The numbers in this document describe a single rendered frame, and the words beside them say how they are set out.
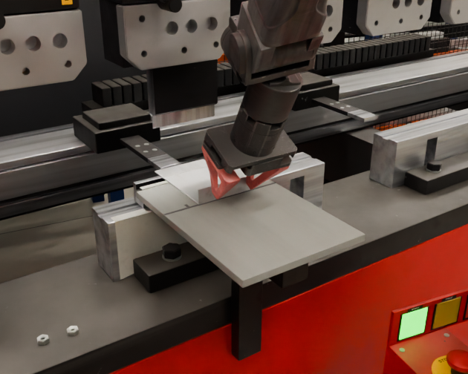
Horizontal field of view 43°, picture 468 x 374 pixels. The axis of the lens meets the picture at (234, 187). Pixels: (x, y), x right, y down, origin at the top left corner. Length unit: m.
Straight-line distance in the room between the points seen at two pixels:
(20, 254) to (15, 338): 1.96
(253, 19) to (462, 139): 0.77
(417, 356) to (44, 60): 0.63
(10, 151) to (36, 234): 1.84
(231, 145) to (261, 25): 0.19
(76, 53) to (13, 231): 2.28
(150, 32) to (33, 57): 0.14
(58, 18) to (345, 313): 0.64
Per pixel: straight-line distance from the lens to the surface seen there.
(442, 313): 0.95
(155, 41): 0.76
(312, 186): 1.01
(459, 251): 1.19
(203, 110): 0.86
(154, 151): 0.95
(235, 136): 0.71
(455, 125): 1.25
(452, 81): 1.65
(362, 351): 1.11
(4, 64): 0.70
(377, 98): 1.45
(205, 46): 0.79
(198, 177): 0.86
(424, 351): 0.92
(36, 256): 2.71
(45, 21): 0.70
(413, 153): 1.17
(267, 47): 0.58
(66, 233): 2.86
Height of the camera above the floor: 1.35
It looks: 25 degrees down
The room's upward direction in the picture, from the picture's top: straight up
